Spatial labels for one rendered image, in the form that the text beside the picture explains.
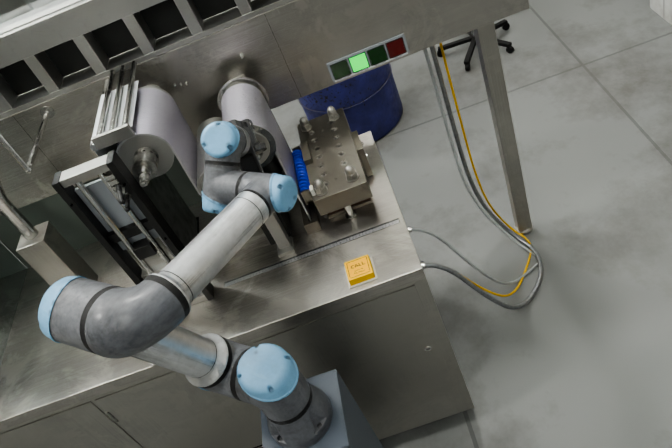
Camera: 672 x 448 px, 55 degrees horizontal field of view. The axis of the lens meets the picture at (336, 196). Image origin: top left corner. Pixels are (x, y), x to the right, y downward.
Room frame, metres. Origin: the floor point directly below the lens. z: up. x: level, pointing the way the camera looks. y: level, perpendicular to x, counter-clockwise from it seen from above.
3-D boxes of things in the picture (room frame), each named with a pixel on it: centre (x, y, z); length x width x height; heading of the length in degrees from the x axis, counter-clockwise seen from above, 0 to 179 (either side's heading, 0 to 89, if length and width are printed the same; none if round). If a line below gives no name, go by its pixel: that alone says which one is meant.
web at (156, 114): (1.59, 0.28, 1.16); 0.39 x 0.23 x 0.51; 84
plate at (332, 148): (1.59, -0.04, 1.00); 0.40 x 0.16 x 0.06; 174
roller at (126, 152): (1.61, 0.39, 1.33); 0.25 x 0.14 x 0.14; 174
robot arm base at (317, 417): (0.86, 0.29, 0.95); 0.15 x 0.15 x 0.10
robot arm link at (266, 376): (0.87, 0.29, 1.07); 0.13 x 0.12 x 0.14; 47
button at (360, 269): (1.20, 0.03, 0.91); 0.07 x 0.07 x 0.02; 84
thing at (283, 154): (1.56, 0.09, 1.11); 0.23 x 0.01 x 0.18; 174
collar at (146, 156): (1.45, 0.41, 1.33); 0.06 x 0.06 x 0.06; 84
